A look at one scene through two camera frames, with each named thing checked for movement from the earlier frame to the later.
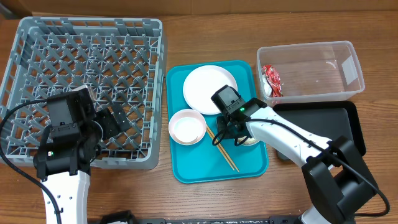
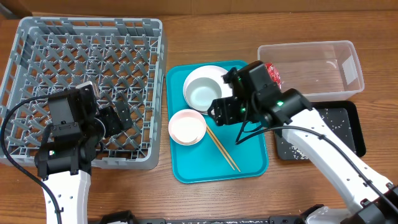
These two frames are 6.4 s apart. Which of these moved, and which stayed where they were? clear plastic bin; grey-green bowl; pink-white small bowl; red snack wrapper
Moved: grey-green bowl
Stayed: clear plastic bin; pink-white small bowl; red snack wrapper
